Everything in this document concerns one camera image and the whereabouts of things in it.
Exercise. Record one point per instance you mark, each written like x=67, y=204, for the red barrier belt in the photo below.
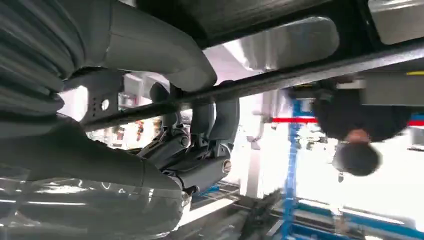
x=308, y=120

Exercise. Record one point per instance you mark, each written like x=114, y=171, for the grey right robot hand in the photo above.
x=99, y=185

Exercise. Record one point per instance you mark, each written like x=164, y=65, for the person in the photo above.
x=364, y=116

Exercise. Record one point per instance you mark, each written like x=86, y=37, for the blue metal shelf cart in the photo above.
x=291, y=165

